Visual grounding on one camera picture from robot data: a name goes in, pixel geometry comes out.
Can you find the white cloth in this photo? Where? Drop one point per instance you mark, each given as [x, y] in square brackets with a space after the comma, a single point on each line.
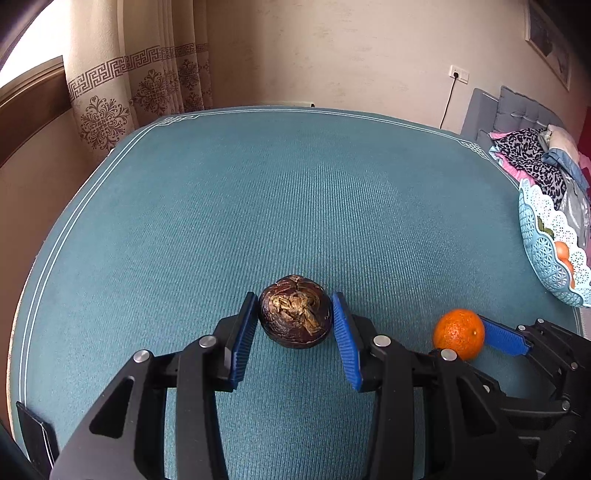
[563, 138]

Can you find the teal tablecloth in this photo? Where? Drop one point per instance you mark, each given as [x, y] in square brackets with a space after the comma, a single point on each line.
[277, 207]

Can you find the black flat device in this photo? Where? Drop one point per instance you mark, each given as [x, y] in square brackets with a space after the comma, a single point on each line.
[34, 434]

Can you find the light blue cloth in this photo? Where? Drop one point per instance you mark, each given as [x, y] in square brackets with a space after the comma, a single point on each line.
[565, 161]

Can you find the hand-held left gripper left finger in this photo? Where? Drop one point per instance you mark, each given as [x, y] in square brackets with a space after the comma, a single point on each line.
[242, 350]

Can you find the leopard print cloth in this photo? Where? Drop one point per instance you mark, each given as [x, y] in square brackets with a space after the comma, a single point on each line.
[521, 145]

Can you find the orange tomato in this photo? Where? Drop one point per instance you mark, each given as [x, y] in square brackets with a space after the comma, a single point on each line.
[567, 271]

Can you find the brown wooden window trim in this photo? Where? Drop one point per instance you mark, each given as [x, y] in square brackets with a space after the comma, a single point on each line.
[32, 110]

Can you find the framed wall picture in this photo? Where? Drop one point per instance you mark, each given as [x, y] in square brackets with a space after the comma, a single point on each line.
[549, 41]

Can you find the beige patterned curtain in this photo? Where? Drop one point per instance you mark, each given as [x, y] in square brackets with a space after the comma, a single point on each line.
[147, 46]

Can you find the grey shiny bag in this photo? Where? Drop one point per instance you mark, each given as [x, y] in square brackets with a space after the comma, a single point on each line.
[575, 207]

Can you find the orange mandarin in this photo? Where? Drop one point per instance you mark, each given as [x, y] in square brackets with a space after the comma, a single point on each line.
[561, 250]
[457, 332]

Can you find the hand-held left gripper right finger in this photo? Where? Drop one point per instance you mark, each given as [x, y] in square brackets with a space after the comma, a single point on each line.
[346, 341]

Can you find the light blue lattice basket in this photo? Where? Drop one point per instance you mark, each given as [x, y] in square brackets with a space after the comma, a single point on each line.
[535, 240]

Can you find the window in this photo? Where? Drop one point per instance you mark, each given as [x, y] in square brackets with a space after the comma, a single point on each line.
[32, 50]

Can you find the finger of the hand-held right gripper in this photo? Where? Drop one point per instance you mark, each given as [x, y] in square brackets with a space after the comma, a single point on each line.
[535, 406]
[503, 339]

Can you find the pink cloth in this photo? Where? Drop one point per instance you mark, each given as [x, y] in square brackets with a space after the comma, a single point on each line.
[509, 165]

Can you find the grey padded headboard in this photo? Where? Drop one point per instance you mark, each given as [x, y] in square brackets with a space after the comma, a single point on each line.
[517, 108]

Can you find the dark brown wrinkled fruit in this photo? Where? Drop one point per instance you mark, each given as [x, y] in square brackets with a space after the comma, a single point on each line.
[286, 332]

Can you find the white wall socket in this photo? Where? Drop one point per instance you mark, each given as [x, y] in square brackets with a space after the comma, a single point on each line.
[459, 74]

